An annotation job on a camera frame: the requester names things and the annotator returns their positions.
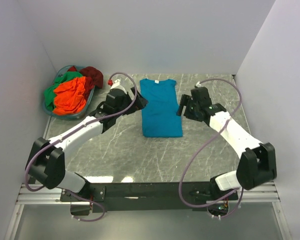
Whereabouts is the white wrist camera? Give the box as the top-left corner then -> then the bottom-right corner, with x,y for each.
107,79 -> 127,93
194,81 -> 205,88

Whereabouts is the black base beam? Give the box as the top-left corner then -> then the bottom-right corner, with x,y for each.
59,181 -> 241,216

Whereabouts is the aluminium rail frame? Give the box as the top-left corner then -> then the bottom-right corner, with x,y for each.
16,182 -> 281,205

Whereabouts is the blue t shirt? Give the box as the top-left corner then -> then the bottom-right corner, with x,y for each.
139,78 -> 183,138

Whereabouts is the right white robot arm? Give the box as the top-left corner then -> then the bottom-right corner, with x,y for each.
177,87 -> 277,191

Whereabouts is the green t shirt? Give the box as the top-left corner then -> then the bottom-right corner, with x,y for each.
43,71 -> 83,112

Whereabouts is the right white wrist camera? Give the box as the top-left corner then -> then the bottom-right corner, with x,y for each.
194,81 -> 205,88

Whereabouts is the orange t shirt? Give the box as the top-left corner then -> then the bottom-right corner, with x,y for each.
52,76 -> 92,116

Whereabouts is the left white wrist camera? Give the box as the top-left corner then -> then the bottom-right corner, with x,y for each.
107,79 -> 127,93

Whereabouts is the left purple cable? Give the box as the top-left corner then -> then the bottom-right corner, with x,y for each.
24,71 -> 138,223

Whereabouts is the dark red t shirt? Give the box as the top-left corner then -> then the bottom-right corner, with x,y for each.
79,66 -> 104,89

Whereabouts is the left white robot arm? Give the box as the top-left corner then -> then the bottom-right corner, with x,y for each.
25,88 -> 148,193

